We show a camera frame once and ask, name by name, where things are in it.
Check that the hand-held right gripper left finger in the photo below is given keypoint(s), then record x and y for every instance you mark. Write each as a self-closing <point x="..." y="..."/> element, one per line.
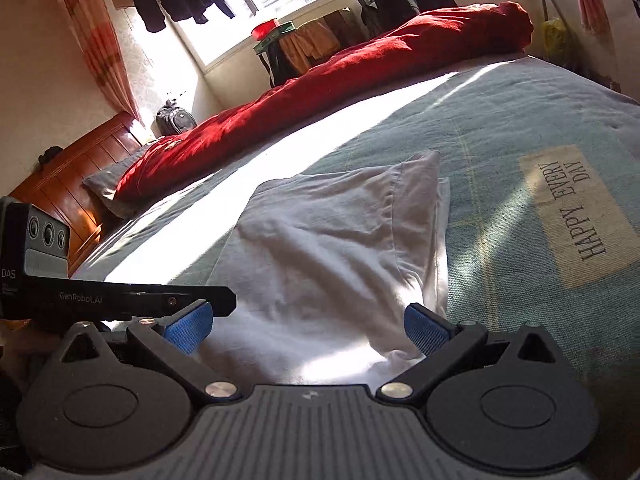
<point x="190" y="327"/>

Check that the orange pink curtain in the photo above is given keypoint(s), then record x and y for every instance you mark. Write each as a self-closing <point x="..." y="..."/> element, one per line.
<point x="590" y="0"/>
<point x="105" y="45"/>

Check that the grey backpack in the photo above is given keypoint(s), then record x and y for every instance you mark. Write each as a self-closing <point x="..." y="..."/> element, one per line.
<point x="175" y="120"/>

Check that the black shoulder bag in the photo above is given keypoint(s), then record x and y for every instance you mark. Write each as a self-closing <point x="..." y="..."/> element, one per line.
<point x="275" y="67"/>

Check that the dark cloth on headboard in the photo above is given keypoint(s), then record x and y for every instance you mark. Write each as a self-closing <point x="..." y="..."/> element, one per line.
<point x="50" y="155"/>

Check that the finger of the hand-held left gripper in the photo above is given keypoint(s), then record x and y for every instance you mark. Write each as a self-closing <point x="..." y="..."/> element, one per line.
<point x="150" y="300"/>

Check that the wooden headboard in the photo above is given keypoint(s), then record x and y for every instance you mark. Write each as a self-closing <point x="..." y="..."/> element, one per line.
<point x="75" y="180"/>

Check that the green plaid bedspread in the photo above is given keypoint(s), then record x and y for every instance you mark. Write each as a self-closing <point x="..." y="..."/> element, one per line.
<point x="500" y="125"/>

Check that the white printed t-shirt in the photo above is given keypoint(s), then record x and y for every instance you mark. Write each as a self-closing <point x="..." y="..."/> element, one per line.
<point x="325" y="250"/>

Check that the grey pillow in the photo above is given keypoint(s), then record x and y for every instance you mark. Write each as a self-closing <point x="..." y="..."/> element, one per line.
<point x="107" y="180"/>

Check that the red basin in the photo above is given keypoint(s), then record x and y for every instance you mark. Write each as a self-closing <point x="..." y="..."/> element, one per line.
<point x="265" y="29"/>

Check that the red duvet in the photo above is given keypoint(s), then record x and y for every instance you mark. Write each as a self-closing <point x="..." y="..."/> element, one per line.
<point x="325" y="95"/>

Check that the grey bed sheet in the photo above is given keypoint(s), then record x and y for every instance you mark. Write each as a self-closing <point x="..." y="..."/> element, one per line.
<point x="300" y="132"/>

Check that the green tray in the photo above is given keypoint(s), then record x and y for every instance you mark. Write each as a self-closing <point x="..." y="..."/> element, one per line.
<point x="277" y="37"/>

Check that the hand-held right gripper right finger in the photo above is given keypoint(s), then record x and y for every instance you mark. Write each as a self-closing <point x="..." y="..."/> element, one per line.
<point x="425" y="327"/>

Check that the yellow-green bag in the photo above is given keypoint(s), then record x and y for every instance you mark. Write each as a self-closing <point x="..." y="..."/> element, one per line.
<point x="555" y="40"/>

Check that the yellow hanging clothes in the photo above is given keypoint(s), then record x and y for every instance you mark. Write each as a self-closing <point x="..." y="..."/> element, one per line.
<point x="320" y="37"/>

